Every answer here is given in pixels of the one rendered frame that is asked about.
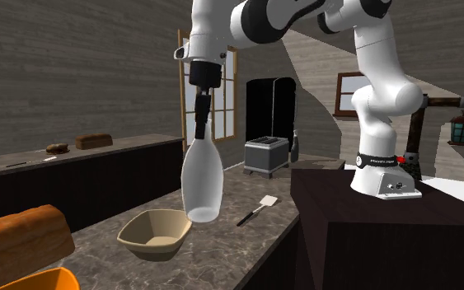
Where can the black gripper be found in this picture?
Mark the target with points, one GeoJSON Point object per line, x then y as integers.
{"type": "Point", "coordinates": [204, 74]}

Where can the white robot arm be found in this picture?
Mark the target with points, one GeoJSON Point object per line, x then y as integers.
{"type": "Point", "coordinates": [376, 132]}

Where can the black refrigerator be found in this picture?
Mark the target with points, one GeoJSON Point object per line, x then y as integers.
{"type": "Point", "coordinates": [269, 108]}

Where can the translucent white bottle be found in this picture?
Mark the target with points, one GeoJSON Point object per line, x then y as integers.
{"type": "Point", "coordinates": [202, 180]}

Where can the grey toaster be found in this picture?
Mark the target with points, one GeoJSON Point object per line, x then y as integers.
{"type": "Point", "coordinates": [264, 156]}

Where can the dark grey bottle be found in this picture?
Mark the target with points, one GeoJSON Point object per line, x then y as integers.
{"type": "Point", "coordinates": [294, 148]}

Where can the small brown bread loaf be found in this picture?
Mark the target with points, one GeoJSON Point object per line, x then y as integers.
{"type": "Point", "coordinates": [93, 141]}

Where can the beige bowl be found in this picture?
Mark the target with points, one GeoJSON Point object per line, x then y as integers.
{"type": "Point", "coordinates": [151, 233]}

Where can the dark counter cabinet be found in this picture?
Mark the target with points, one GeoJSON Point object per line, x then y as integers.
{"type": "Point", "coordinates": [75, 184]}

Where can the round brown bread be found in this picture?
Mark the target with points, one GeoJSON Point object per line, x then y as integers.
{"type": "Point", "coordinates": [57, 149]}

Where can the dark robot stand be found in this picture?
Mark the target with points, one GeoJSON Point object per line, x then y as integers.
{"type": "Point", "coordinates": [376, 241]}

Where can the large brown bread loaf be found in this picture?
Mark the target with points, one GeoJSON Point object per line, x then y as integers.
{"type": "Point", "coordinates": [18, 241]}

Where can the orange bowl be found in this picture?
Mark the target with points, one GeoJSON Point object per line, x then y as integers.
{"type": "Point", "coordinates": [46, 281]}

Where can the hanging teal lantern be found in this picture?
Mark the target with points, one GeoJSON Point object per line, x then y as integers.
{"type": "Point", "coordinates": [462, 129]}

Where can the tall wooden frame window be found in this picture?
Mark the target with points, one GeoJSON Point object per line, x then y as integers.
{"type": "Point", "coordinates": [225, 100]}

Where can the small brown frame window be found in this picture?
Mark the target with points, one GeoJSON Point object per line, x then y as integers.
{"type": "Point", "coordinates": [346, 94]}

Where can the dark wooden lantern post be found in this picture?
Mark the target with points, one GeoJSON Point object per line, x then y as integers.
{"type": "Point", "coordinates": [415, 132]}

